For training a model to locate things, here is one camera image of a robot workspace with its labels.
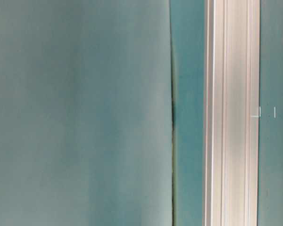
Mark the silver aluminium extrusion rail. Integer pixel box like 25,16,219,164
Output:
202,0,260,226

